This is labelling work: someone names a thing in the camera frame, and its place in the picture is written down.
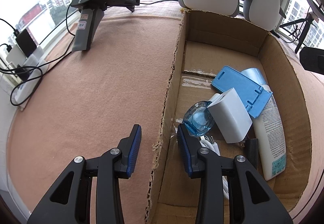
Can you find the white power strip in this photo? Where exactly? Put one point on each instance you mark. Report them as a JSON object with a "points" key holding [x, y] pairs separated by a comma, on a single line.
{"points": [[29, 69]]}

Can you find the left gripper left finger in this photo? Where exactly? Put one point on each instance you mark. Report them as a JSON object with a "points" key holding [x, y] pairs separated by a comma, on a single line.
{"points": [[68, 200]]}

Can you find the white usb wall charger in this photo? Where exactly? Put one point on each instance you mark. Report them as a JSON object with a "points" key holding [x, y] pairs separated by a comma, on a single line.
{"points": [[230, 116]]}

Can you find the black power adapter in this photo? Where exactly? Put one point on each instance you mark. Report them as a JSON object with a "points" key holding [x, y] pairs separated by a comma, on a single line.
{"points": [[25, 42]]}

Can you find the cardboard box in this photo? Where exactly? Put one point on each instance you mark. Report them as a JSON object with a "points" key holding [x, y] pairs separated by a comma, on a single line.
{"points": [[207, 42]]}

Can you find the small plush penguin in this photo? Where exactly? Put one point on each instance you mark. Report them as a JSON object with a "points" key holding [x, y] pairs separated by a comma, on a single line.
{"points": [[263, 13]]}

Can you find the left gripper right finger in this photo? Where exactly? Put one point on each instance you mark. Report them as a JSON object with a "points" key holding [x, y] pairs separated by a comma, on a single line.
{"points": [[251, 200]]}

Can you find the white lotion bottle blue cap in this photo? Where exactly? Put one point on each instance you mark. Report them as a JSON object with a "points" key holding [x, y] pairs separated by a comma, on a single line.
{"points": [[268, 129]]}

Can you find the pink table blanket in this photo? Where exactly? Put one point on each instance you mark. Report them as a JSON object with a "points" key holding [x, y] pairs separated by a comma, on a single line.
{"points": [[90, 101]]}

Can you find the blue phone stand plate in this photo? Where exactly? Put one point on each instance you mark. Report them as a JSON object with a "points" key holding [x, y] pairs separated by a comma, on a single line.
{"points": [[253, 95]]}

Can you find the small blue glass bottle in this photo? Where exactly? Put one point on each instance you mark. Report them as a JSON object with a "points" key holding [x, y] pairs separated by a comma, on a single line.
{"points": [[199, 121]]}

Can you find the checkered beige cloth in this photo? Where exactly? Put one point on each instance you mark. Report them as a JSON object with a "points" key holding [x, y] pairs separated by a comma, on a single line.
{"points": [[149, 8]]}

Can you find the black cylinder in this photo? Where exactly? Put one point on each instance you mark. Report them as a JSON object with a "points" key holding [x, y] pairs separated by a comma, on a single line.
{"points": [[251, 148]]}

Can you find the black camera screen box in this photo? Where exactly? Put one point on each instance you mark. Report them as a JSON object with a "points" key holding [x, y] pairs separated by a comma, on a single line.
{"points": [[312, 59]]}

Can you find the black handheld gripper on stand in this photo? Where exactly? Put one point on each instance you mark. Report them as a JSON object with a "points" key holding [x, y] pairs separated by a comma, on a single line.
{"points": [[92, 12]]}

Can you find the black tripod stand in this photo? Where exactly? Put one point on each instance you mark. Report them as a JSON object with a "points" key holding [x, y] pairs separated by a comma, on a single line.
{"points": [[302, 27]]}

